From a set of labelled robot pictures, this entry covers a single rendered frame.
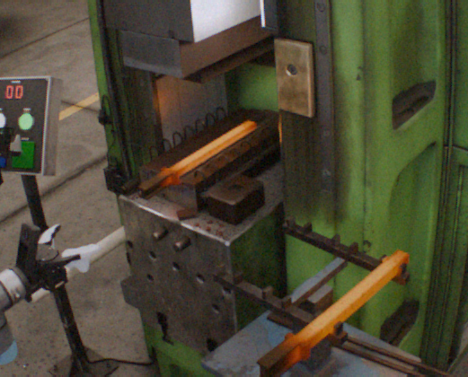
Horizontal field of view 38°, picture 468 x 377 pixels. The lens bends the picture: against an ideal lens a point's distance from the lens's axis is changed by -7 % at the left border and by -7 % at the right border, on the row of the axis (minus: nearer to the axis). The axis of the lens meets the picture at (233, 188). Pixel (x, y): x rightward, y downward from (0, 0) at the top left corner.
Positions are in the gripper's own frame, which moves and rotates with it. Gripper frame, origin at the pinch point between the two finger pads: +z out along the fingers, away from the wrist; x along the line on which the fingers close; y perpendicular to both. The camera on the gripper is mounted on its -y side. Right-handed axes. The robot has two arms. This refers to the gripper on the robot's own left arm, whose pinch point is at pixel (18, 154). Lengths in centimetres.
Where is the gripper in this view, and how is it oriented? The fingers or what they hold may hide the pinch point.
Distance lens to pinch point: 199.5
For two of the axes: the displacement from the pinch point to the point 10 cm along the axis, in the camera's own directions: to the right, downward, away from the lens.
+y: 0.6, -10.0, -0.3
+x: -9.7, -0.7, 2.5
